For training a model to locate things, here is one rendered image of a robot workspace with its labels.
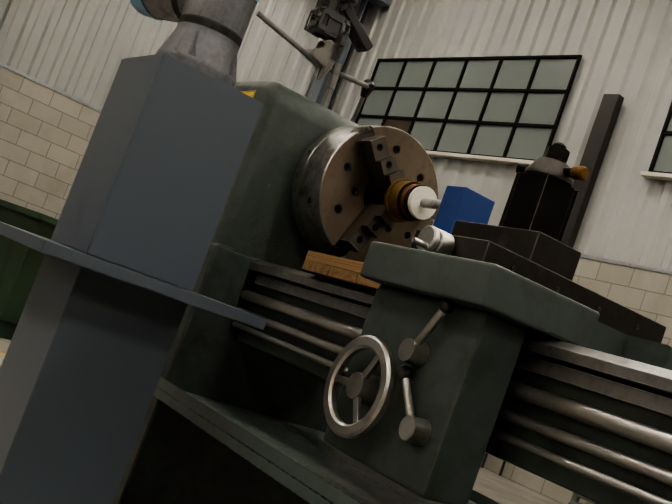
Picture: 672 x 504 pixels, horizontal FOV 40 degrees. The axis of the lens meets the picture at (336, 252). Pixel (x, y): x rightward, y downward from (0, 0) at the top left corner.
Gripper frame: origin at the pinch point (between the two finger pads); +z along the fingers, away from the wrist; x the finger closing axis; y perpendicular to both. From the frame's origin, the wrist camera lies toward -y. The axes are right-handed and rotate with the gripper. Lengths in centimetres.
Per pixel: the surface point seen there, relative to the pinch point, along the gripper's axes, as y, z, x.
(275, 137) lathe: 9.6, 19.8, 8.0
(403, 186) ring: -8.6, 22.6, 35.1
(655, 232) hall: -624, -147, -427
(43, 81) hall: -151, -113, -993
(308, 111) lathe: 4.0, 11.1, 7.7
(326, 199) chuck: 0.8, 30.0, 23.5
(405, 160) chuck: -14.6, 14.7, 23.5
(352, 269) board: 6, 44, 50
